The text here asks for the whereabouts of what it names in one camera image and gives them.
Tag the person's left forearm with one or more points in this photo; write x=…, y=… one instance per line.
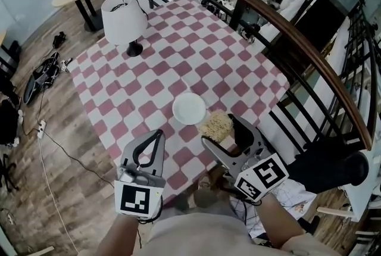
x=119, y=237

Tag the person's grey trousers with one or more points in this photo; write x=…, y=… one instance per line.
x=205, y=201

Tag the table with red checkered tablecloth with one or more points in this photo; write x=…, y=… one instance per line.
x=178, y=64

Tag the white shade black table lamp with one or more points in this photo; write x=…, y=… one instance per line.
x=123, y=22

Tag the white checked shirt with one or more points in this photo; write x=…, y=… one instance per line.
x=285, y=207

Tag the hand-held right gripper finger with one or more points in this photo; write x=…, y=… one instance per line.
x=220, y=156
x=245, y=135

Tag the black railing with wooden handrail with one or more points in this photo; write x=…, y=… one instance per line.
x=297, y=34

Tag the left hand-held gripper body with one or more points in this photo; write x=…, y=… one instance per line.
x=134, y=196

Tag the white power strip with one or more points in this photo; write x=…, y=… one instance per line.
x=42, y=129

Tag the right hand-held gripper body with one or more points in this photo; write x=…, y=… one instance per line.
x=265, y=177

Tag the small black floor device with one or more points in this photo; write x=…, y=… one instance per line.
x=59, y=39

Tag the person's beige shirt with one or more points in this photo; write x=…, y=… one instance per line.
x=202, y=237

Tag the black office chair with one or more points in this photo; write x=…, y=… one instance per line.
x=327, y=168

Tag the beige noodle block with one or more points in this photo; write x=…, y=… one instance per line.
x=215, y=125

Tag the black bag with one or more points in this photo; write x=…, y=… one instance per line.
x=38, y=79

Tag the black metal rack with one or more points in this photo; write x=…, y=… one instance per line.
x=361, y=40

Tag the person's right forearm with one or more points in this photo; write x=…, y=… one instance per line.
x=279, y=222

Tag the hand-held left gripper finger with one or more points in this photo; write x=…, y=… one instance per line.
x=159, y=159
x=129, y=153

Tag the black clothes pile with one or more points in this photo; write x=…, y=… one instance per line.
x=9, y=124

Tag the black chair base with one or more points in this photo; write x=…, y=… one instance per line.
x=7, y=173

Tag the white round plate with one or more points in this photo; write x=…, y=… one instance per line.
x=189, y=108

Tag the black device with white marker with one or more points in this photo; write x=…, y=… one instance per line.
x=66, y=65

